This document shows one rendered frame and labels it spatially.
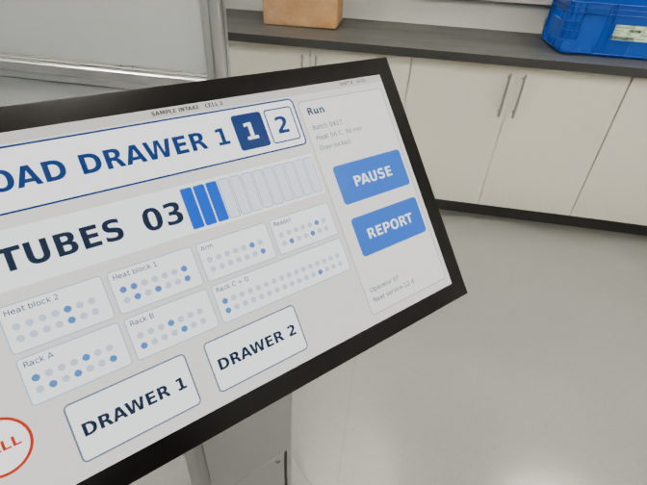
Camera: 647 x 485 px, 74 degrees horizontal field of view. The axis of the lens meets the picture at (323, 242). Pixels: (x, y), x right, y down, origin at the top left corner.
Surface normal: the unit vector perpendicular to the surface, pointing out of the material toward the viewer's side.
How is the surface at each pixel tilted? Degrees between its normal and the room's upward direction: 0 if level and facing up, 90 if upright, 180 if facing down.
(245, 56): 90
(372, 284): 50
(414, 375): 0
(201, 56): 90
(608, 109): 90
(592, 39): 90
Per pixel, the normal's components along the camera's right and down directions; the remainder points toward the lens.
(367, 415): 0.05, -0.81
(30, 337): 0.48, -0.14
